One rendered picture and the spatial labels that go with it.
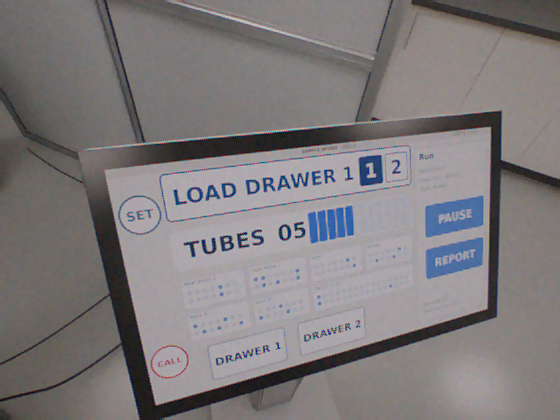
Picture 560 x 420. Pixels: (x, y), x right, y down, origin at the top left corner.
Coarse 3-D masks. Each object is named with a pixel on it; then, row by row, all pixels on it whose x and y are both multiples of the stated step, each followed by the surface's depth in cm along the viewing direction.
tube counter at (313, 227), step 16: (320, 208) 39; (336, 208) 39; (352, 208) 40; (368, 208) 40; (384, 208) 41; (400, 208) 42; (288, 224) 38; (304, 224) 38; (320, 224) 39; (336, 224) 40; (352, 224) 40; (368, 224) 41; (384, 224) 41; (400, 224) 42; (288, 240) 38; (304, 240) 39; (320, 240) 39; (336, 240) 40
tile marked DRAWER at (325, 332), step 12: (348, 312) 42; (360, 312) 43; (300, 324) 40; (312, 324) 41; (324, 324) 41; (336, 324) 42; (348, 324) 42; (360, 324) 43; (300, 336) 41; (312, 336) 41; (324, 336) 42; (336, 336) 42; (348, 336) 43; (360, 336) 43; (300, 348) 41; (312, 348) 41; (324, 348) 42
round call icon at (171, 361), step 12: (156, 348) 36; (168, 348) 36; (180, 348) 37; (156, 360) 36; (168, 360) 36; (180, 360) 37; (156, 372) 36; (168, 372) 37; (180, 372) 37; (192, 372) 37
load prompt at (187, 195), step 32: (288, 160) 37; (320, 160) 38; (352, 160) 39; (384, 160) 40; (192, 192) 34; (224, 192) 35; (256, 192) 36; (288, 192) 37; (320, 192) 38; (352, 192) 39
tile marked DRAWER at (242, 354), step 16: (256, 336) 39; (272, 336) 40; (208, 352) 38; (224, 352) 38; (240, 352) 39; (256, 352) 39; (272, 352) 40; (224, 368) 38; (240, 368) 39; (256, 368) 40
